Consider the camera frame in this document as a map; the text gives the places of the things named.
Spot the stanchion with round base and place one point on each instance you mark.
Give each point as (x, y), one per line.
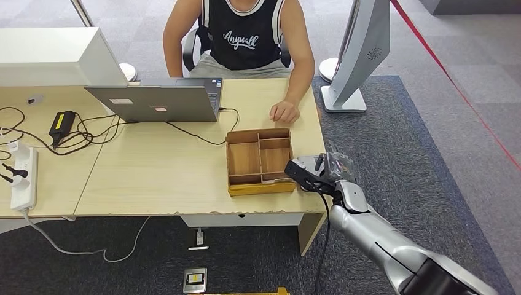
(128, 72)
(327, 69)

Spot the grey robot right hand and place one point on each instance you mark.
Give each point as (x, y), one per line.
(340, 169)

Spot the person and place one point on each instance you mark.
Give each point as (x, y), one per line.
(244, 44)

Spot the red barrier tape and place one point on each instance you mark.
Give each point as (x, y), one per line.
(409, 21)

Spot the black laptop power adapter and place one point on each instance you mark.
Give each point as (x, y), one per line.
(62, 124)

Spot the person's left forearm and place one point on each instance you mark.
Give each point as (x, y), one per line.
(303, 77)

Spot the room key card painting print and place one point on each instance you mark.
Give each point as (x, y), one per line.
(278, 180)

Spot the white desk crossbeam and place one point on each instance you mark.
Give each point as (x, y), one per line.
(24, 224)
(244, 220)

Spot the dark grey furniture base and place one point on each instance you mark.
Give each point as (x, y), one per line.
(472, 6)

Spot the white counter box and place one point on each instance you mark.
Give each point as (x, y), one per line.
(49, 53)

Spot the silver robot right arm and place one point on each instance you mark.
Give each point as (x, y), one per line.
(366, 232)

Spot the person's left hand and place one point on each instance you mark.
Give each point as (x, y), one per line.
(285, 112)

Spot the silver kiosk terminal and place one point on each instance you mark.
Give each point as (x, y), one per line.
(358, 53)

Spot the person's right forearm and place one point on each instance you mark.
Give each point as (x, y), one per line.
(174, 61)

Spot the wooden desk organiser tray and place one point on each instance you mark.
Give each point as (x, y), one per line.
(244, 158)

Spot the white floor plug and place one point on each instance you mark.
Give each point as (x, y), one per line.
(199, 238)

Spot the white plug adapter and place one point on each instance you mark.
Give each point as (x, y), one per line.
(12, 145)

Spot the dark grey floor rug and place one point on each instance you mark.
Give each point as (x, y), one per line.
(407, 134)

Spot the white power strip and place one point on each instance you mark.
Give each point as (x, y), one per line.
(24, 189)

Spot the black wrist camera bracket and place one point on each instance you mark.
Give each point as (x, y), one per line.
(307, 177)

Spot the metal floor socket box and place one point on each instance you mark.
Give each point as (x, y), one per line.
(195, 280)

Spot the grey laptop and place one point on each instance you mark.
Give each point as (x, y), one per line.
(156, 102)

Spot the black plug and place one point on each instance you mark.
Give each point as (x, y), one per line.
(17, 173)

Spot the wooden desk leg panel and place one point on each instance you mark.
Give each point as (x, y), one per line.
(306, 238)

